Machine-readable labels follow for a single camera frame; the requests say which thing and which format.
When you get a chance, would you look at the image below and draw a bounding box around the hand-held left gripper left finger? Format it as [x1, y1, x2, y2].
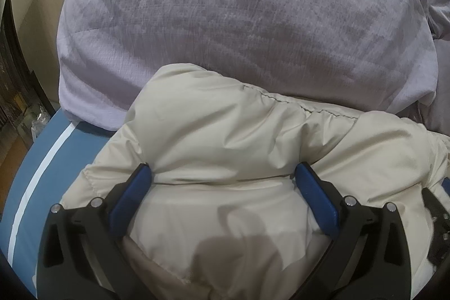
[38, 163, 157, 300]

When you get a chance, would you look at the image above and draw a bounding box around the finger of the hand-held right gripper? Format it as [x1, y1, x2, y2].
[421, 188, 450, 266]

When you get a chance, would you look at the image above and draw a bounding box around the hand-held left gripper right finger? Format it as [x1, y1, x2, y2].
[295, 161, 413, 300]

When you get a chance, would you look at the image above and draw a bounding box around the beige puffer jacket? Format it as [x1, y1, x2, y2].
[33, 63, 450, 300]

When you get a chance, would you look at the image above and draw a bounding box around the blue white striped bed sheet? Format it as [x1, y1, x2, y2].
[0, 108, 118, 300]

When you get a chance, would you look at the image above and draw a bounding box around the clear plastic bottle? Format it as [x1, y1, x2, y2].
[31, 106, 50, 143]

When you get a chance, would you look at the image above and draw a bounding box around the dark bedside cabinet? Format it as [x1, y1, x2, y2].
[0, 0, 54, 155]

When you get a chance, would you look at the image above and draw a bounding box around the large lilac pillow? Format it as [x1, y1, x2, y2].
[57, 0, 439, 131]

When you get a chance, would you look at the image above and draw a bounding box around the small lilac pillow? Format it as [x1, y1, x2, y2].
[411, 0, 450, 137]

